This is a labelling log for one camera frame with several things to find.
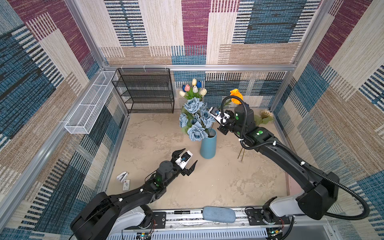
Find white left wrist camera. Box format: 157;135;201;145
175;151;193;170

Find black wire shelf rack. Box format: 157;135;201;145
112;68;175;114

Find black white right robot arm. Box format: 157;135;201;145
209;96;370;225

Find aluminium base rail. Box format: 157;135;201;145
105;207;338;240

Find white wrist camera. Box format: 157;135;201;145
175;151;193;170
209;107;230;126

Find blue-grey artificial rose bunch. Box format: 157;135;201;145
179;97;215;142

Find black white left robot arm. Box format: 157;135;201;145
70;149;196;240

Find beige artificial flower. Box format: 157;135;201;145
236;109;275;163

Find blue-grey oval pad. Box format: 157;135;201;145
203;206;236;223

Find white wire mesh basket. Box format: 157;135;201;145
65;71;115;135

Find orange artificial flower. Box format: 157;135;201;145
225;89;244;107

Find teal cylindrical vase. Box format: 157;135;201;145
200;129;217;159

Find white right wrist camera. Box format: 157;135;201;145
209;107;230;126

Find small white paper tags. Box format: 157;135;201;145
117;171;130;191

